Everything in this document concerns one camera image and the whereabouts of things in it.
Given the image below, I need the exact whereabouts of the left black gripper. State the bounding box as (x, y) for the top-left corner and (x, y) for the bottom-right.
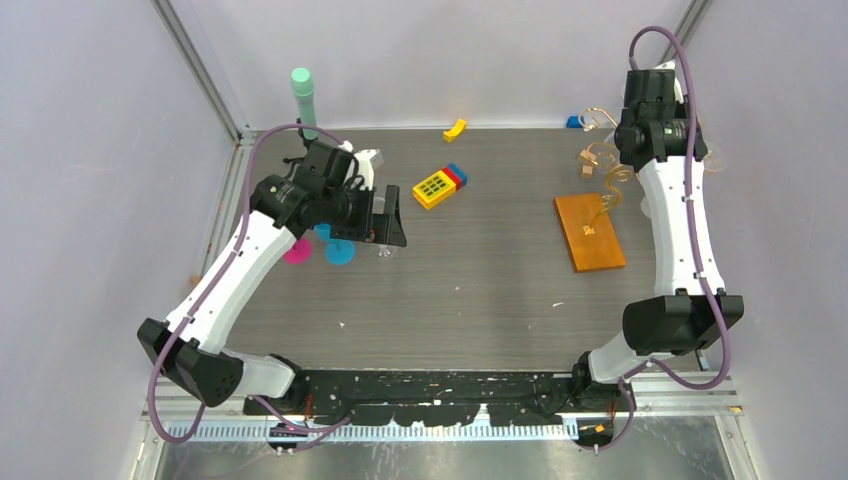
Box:
(323, 182), (406, 246)

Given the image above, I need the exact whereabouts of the clear wine glass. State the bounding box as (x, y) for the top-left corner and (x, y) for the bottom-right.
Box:
(702, 150), (727, 174)
(376, 245), (400, 260)

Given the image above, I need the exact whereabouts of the blue plastic wine glass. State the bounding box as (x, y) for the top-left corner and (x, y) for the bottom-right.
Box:
(313, 223), (356, 266)

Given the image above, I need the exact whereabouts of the pink plastic wine glass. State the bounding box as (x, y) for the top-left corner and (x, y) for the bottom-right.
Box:
(282, 238), (313, 265)

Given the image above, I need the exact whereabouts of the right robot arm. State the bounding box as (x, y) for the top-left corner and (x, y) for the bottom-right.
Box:
(570, 61), (744, 411)

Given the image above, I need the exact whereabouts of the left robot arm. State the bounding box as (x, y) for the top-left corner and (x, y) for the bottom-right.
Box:
(137, 141), (407, 414)

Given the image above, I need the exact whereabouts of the wooden rack base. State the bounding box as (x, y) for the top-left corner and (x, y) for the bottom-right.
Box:
(553, 193), (627, 273)

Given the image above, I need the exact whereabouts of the gold wine glass rack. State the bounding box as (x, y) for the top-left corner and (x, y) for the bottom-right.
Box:
(577, 107), (634, 236)

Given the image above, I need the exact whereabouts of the yellow toy calculator block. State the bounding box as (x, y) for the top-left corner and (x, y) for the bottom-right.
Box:
(412, 170), (457, 210)

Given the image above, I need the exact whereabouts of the red toy block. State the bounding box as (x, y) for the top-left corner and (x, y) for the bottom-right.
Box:
(441, 166), (461, 190)

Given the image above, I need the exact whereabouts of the blue toy block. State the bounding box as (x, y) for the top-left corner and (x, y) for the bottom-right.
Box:
(447, 163), (467, 188)

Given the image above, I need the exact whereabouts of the yellow curved block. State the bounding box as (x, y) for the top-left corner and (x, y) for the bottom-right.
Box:
(442, 118), (467, 143)

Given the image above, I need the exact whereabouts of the green microphone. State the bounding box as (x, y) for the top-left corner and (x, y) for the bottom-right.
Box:
(290, 67), (316, 126)

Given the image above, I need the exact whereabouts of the blue small block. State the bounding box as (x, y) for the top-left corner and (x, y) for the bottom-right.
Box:
(565, 115), (582, 129)

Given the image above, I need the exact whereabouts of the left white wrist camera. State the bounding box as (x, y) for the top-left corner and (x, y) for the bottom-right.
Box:
(338, 141), (384, 190)

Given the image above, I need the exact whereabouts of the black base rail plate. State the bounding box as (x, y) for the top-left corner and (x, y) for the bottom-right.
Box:
(244, 369), (628, 427)

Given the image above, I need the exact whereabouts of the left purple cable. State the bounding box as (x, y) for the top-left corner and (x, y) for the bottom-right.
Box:
(146, 123), (359, 455)

